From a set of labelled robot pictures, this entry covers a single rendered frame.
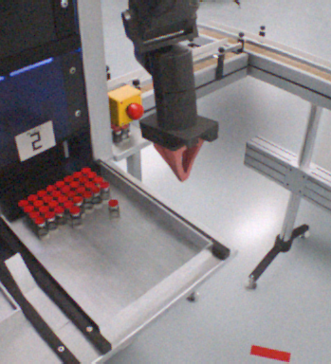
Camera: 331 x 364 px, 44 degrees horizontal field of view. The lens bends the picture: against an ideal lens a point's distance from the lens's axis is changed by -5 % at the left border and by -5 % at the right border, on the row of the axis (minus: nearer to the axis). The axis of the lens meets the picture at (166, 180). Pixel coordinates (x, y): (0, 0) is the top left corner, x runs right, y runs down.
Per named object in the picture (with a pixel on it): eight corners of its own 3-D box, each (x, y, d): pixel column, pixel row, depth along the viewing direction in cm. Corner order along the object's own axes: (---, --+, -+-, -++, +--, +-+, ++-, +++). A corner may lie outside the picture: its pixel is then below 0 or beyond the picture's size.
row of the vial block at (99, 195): (37, 236, 82) (32, 219, 80) (107, 196, 92) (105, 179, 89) (43, 242, 81) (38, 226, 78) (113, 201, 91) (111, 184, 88)
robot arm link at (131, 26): (124, 12, 48) (191, -5, 49) (107, 1, 57) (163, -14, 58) (147, 100, 55) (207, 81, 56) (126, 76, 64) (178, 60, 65)
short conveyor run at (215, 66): (93, 154, 111) (87, 101, 101) (62, 132, 120) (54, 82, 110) (249, 78, 148) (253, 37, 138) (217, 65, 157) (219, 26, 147)
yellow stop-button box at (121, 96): (101, 117, 103) (99, 91, 99) (124, 106, 107) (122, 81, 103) (120, 128, 99) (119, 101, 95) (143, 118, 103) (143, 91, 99)
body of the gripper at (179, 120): (170, 116, 66) (165, 71, 61) (221, 134, 59) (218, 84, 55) (138, 132, 62) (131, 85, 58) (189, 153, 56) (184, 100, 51)
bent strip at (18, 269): (12, 282, 74) (4, 261, 70) (26, 273, 75) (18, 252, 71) (55, 332, 66) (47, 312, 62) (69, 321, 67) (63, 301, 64)
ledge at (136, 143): (84, 140, 113) (83, 135, 112) (121, 122, 120) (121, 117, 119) (117, 162, 105) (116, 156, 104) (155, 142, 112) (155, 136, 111)
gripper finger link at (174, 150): (177, 160, 70) (172, 108, 65) (210, 175, 65) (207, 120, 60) (146, 179, 66) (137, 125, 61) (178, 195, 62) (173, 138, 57)
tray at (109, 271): (4, 227, 84) (0, 215, 82) (102, 174, 98) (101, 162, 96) (101, 337, 65) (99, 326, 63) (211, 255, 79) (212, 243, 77)
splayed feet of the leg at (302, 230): (238, 285, 180) (243, 264, 171) (300, 227, 207) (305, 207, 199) (252, 295, 176) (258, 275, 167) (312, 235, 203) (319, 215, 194)
